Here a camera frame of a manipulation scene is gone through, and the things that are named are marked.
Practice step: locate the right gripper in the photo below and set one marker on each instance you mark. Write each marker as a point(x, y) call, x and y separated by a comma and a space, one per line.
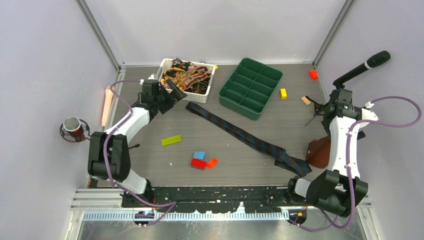
point(325, 123)

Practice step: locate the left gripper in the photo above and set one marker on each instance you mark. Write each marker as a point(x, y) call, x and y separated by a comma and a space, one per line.
point(176, 95)

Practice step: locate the green divided tray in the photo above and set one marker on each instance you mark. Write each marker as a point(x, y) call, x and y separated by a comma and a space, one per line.
point(249, 88)

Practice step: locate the navy brown striped tie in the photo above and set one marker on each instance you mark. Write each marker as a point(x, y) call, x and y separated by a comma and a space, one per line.
point(281, 158)

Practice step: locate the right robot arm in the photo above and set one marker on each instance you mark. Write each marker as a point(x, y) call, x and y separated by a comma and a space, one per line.
point(339, 188)

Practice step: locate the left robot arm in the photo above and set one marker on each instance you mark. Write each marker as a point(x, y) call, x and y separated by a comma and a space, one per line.
point(109, 151)

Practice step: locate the pile of patterned ties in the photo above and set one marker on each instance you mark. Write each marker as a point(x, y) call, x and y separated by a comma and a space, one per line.
point(187, 76)

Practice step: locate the black microphone tripod right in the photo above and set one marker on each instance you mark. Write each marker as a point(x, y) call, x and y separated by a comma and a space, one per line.
point(319, 109)

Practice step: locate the white perforated basket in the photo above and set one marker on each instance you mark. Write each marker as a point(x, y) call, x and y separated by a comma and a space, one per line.
point(194, 97)

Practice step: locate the tan small block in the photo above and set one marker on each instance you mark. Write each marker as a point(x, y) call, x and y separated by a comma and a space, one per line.
point(305, 100)

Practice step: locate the orange block in corner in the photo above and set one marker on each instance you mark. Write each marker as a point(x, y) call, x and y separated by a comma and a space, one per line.
point(313, 74)

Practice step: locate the lime green flat block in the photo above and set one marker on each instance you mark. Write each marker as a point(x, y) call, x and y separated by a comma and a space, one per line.
point(170, 140)

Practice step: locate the yellow block near tray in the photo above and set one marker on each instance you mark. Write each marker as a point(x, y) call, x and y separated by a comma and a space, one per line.
point(283, 93)

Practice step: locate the black handheld microphone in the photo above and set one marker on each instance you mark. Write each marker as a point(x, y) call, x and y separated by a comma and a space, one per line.
point(374, 61)

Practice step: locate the black tripod left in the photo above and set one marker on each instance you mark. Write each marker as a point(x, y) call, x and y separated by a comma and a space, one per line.
point(134, 146)

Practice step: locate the blue block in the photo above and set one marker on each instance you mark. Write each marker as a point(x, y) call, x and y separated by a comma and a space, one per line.
point(199, 155)

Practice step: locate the red block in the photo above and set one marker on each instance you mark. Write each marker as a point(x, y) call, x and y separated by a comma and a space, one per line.
point(198, 163)

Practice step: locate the orange-red small block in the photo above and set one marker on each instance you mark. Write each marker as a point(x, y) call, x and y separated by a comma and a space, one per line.
point(212, 163)

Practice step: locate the red silver studio microphone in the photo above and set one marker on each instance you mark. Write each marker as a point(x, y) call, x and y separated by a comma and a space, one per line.
point(74, 130)

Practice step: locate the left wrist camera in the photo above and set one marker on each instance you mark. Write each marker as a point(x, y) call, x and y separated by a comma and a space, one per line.
point(151, 77)

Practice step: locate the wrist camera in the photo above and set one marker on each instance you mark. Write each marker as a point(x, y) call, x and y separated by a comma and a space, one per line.
point(367, 113)
point(151, 77)

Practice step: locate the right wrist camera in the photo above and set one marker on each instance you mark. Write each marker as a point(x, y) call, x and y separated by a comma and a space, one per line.
point(367, 113)

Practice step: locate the peach cylinder handle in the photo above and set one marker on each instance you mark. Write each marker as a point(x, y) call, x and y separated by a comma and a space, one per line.
point(108, 98)

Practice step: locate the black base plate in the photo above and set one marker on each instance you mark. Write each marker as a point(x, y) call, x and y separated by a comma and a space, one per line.
point(224, 199)

